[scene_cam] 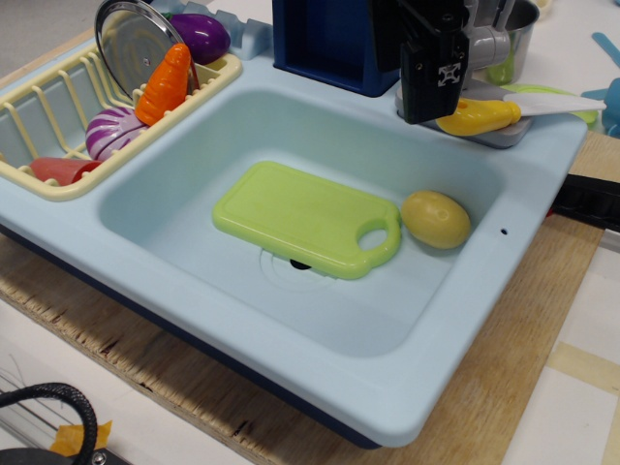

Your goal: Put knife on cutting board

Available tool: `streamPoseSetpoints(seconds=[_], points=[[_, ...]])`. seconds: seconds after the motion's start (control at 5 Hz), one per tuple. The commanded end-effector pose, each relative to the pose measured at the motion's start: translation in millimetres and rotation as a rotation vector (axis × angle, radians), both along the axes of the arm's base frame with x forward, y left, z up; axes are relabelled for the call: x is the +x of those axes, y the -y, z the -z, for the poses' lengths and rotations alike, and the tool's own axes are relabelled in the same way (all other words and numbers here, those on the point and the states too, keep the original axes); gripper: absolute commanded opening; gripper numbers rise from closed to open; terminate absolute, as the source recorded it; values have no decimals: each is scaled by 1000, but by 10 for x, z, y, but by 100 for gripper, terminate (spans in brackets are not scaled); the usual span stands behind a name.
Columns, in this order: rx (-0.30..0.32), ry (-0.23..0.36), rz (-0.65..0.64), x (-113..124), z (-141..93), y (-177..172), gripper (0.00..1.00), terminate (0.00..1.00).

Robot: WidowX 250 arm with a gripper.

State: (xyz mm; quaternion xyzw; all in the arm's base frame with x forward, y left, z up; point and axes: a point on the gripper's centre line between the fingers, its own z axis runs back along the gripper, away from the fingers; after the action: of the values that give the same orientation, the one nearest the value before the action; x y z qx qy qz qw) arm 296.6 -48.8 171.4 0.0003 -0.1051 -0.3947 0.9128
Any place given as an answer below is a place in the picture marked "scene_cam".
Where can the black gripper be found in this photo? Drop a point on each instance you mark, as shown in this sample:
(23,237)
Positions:
(428,41)

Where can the yellow handled toy knife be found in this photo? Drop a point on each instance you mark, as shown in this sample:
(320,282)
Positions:
(476,117)

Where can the green plastic cutting board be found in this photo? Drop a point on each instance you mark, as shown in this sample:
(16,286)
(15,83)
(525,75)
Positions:
(335,229)

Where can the plywood base board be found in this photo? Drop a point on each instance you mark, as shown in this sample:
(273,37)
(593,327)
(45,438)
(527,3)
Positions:
(540,384)

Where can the grey toy faucet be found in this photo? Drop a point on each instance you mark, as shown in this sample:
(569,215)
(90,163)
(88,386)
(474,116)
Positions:
(489,45)

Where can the silver metal pot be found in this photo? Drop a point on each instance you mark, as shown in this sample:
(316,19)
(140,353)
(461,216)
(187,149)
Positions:
(520,25)

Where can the dark blue plastic box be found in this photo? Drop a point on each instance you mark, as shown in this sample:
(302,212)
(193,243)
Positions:
(329,41)

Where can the yellow toy potato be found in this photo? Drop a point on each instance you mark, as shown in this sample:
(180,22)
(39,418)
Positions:
(435,219)

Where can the blue plastic utensil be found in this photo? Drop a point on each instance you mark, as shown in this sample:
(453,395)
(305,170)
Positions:
(606,44)

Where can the black clamp bar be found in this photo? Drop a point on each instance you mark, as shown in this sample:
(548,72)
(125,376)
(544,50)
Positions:
(589,200)

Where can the light blue toy sink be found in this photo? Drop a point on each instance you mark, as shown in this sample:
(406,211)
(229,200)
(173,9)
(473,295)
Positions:
(371,355)

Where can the purple toy eggplant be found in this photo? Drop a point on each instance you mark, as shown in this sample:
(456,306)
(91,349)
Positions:
(207,39)

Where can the orange toy carrot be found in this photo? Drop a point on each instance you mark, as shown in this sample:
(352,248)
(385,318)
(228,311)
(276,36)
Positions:
(167,87)

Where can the round silver metal lid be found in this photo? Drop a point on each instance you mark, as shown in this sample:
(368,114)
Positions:
(133,40)

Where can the purple white toy onion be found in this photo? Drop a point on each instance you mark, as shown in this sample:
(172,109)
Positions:
(111,130)

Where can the red plastic cup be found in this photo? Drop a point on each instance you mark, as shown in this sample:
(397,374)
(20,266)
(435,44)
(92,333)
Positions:
(62,171)

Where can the cream plastic dish rack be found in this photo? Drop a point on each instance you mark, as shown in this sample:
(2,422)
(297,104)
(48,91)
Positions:
(46,116)

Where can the yellow tape piece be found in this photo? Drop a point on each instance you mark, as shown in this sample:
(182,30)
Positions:
(69,438)

